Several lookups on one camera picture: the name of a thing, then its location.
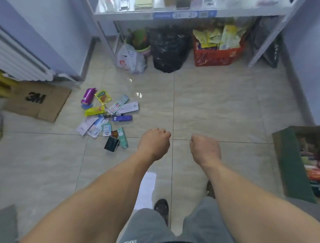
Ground blue shelf label strip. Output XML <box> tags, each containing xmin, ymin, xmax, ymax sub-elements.
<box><xmin>152</xmin><ymin>11</ymin><xmax>218</xmax><ymax>20</ymax></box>

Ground yellow item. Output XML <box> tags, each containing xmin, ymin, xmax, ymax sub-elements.
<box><xmin>0</xmin><ymin>71</ymin><xmax>19</xmax><ymax>98</ymax></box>

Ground grey shorts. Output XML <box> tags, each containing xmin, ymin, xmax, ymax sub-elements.
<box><xmin>117</xmin><ymin>196</ymin><xmax>235</xmax><ymax>243</ymax></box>

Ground white flat packet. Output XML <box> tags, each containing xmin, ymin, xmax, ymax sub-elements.
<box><xmin>116</xmin><ymin>101</ymin><xmax>140</xmax><ymax>115</ymax></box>

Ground person's right hand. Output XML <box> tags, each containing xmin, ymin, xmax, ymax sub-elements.
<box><xmin>189</xmin><ymin>135</ymin><xmax>222</xmax><ymax>168</ymax></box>

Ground person's right forearm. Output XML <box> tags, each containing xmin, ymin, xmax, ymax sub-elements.
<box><xmin>200</xmin><ymin>161</ymin><xmax>320</xmax><ymax>243</ymax></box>

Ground white pink sachet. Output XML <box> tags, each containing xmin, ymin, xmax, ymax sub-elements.
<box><xmin>76</xmin><ymin>115</ymin><xmax>99</xmax><ymax>136</ymax></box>

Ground white metal shelf rack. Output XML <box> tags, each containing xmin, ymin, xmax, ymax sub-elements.
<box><xmin>86</xmin><ymin>0</ymin><xmax>307</xmax><ymax>68</ymax></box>

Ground dark blue box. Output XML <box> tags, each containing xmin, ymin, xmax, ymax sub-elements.
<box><xmin>112</xmin><ymin>115</ymin><xmax>133</xmax><ymax>123</ymax></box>

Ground dark plastic bag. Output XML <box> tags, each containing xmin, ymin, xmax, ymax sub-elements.
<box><xmin>250</xmin><ymin>16</ymin><xmax>282</xmax><ymax>69</ymax></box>

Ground black shoe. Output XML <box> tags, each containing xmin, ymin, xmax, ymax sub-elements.
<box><xmin>153</xmin><ymin>199</ymin><xmax>169</xmax><ymax>226</ymax></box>
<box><xmin>206</xmin><ymin>180</ymin><xmax>216</xmax><ymax>199</ymax></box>

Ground person's left hand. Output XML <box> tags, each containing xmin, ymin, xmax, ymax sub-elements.
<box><xmin>136</xmin><ymin>128</ymin><xmax>172</xmax><ymax>162</ymax></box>

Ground pale yellow packet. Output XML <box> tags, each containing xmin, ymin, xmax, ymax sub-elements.
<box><xmin>133</xmin><ymin>0</ymin><xmax>154</xmax><ymax>10</ymax></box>

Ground brown cardboard box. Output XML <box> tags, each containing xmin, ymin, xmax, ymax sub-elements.
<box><xmin>2</xmin><ymin>81</ymin><xmax>72</xmax><ymax>123</ymax></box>

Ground white plastic bag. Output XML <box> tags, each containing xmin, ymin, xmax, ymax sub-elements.
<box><xmin>116</xmin><ymin>44</ymin><xmax>148</xmax><ymax>75</ymax></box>

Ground orange yellow snack packet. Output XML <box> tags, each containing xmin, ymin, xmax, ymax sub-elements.
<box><xmin>95</xmin><ymin>90</ymin><xmax>112</xmax><ymax>106</ymax></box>

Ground black rubbish bag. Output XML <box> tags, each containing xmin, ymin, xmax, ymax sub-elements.
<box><xmin>149</xmin><ymin>25</ymin><xmax>192</xmax><ymax>74</ymax></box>

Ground black box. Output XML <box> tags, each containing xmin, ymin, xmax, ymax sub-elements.
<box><xmin>104</xmin><ymin>136</ymin><xmax>120</xmax><ymax>153</ymax></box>

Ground green plant pot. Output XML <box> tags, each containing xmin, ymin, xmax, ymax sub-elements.
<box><xmin>126</xmin><ymin>28</ymin><xmax>152</xmax><ymax>58</ymax></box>

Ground pack of coloured pens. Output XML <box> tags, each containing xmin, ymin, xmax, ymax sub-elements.
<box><xmin>108</xmin><ymin>95</ymin><xmax>130</xmax><ymax>114</ymax></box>

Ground red plastic crate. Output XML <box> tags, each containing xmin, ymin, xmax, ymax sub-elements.
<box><xmin>192</xmin><ymin>35</ymin><xmax>246</xmax><ymax>67</ymax></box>

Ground purple packet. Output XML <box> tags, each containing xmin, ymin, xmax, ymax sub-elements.
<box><xmin>80</xmin><ymin>88</ymin><xmax>97</xmax><ymax>105</ymax></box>

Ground pile of yellow-green snack packets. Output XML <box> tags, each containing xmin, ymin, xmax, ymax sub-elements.
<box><xmin>193</xmin><ymin>18</ymin><xmax>253</xmax><ymax>51</ymax></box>

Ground white radiator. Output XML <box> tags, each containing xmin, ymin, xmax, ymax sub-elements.
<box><xmin>0</xmin><ymin>26</ymin><xmax>57</xmax><ymax>82</ymax></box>

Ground green cardboard box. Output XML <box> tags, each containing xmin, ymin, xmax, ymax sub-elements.
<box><xmin>272</xmin><ymin>126</ymin><xmax>320</xmax><ymax>204</ymax></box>

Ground white light-blue sachet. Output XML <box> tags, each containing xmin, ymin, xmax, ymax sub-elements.
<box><xmin>87</xmin><ymin>115</ymin><xmax>110</xmax><ymax>138</ymax></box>

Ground pile of colourful goods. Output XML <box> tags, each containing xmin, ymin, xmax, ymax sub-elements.
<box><xmin>297</xmin><ymin>136</ymin><xmax>320</xmax><ymax>198</ymax></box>

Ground grey fabric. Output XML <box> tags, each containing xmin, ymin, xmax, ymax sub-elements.
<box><xmin>0</xmin><ymin>205</ymin><xmax>19</xmax><ymax>243</ymax></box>

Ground person's left forearm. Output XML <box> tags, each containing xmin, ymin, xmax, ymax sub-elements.
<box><xmin>20</xmin><ymin>153</ymin><xmax>157</xmax><ymax>243</ymax></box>

